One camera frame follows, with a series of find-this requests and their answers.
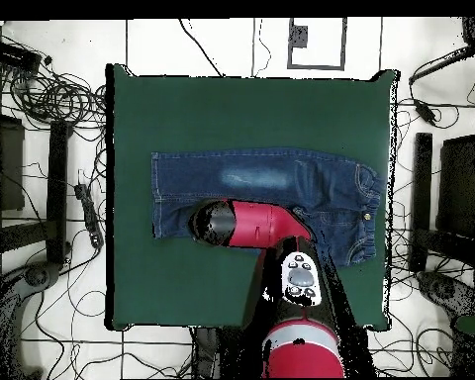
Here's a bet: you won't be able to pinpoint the black metal frame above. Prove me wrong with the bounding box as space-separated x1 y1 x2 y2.
0 88 71 270
409 132 475 273

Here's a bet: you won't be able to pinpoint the long black cable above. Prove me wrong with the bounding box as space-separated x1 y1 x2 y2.
178 18 226 77

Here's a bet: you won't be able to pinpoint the black network switch box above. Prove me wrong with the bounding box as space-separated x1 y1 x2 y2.
0 40 43 73

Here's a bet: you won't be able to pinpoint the blue denim jeans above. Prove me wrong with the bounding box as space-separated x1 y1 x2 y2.
149 146 385 268

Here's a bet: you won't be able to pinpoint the dark green table cloth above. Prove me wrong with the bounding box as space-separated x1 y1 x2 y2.
105 62 401 332

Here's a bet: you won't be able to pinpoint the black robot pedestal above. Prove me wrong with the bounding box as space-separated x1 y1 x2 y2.
191 327 231 379

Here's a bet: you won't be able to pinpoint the grey stand foot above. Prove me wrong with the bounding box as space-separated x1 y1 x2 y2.
0 261 62 379
416 270 475 322

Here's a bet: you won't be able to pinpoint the black power adapter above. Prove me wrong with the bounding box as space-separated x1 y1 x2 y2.
413 98 438 125

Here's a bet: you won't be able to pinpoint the black rod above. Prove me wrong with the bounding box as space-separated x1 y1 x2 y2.
408 44 475 86

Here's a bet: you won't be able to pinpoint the black power strip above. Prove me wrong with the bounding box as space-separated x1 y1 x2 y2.
73 182 105 249

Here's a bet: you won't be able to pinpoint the black cable tangle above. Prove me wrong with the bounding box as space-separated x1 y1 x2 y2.
0 58 108 132

